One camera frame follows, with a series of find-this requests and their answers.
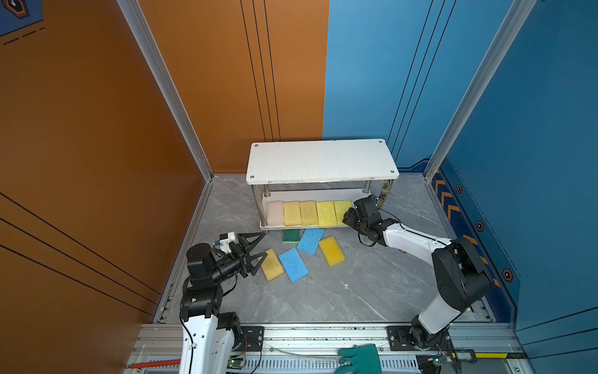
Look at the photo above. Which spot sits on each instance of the pale pink foam sponge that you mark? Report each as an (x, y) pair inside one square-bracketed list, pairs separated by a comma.
[(275, 213)]

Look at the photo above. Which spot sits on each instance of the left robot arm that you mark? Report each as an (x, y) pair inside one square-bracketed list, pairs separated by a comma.
[(210, 336)]

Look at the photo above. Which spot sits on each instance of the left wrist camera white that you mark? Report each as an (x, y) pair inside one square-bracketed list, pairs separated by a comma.
[(224, 241)]

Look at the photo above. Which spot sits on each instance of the red handled tool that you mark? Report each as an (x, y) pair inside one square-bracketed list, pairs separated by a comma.
[(154, 364)]

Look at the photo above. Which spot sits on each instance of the small circuit board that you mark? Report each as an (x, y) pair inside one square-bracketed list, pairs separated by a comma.
[(237, 362), (432, 364)]

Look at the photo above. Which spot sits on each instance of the blue sponge upper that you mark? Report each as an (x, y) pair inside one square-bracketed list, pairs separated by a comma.
[(309, 241)]

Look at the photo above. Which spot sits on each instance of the white two-tier shelf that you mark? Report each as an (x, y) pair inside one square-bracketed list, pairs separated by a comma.
[(319, 171)]

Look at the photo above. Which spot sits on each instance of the small circuit board left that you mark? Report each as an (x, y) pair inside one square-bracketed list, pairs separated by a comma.
[(237, 362)]

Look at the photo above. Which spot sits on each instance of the blue sponge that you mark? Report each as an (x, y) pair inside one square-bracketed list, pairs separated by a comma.
[(309, 241), (293, 265)]

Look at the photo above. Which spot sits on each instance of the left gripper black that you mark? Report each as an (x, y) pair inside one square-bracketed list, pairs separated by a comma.
[(240, 238)]

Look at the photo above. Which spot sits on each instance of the small circuit board right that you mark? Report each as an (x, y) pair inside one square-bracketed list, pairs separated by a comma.
[(432, 364)]

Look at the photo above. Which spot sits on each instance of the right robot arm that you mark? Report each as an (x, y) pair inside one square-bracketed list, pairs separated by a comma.
[(461, 276)]

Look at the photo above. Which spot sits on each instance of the yellow foam sponge front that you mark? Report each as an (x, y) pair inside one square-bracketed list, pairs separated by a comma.
[(292, 214)]

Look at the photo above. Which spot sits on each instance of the blue sponge lower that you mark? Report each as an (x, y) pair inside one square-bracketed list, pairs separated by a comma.
[(293, 265)]

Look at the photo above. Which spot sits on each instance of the yellow foam sponge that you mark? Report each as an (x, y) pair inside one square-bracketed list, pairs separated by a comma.
[(271, 267), (292, 214), (309, 215)]

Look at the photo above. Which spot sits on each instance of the yellow-green sponge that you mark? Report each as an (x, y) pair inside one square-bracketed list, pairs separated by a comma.
[(341, 208), (326, 213)]

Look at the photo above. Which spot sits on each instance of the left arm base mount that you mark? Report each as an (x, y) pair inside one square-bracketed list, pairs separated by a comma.
[(251, 339)]

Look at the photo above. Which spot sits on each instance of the thick yellow sponge centre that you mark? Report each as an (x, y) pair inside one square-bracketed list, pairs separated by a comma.
[(331, 251)]

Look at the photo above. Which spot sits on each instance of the green rubber glove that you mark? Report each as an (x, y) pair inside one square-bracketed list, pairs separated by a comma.
[(362, 359)]

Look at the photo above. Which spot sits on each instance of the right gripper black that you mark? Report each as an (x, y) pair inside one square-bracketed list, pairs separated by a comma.
[(349, 217)]

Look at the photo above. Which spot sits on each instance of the green scouring sponge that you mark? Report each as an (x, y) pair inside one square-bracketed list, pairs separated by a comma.
[(291, 236)]

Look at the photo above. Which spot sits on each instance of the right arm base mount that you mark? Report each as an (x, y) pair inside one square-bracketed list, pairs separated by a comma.
[(402, 337)]

